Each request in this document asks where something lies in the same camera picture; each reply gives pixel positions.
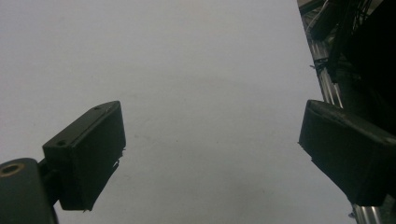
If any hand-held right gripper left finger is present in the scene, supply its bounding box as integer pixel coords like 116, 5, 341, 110
42, 100, 127, 212

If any aluminium frame rail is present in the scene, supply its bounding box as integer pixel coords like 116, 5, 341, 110
306, 36, 386, 224

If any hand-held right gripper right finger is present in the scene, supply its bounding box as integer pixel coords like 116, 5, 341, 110
298, 99, 396, 207

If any black cable bundle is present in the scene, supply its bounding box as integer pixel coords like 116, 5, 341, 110
309, 0, 375, 83

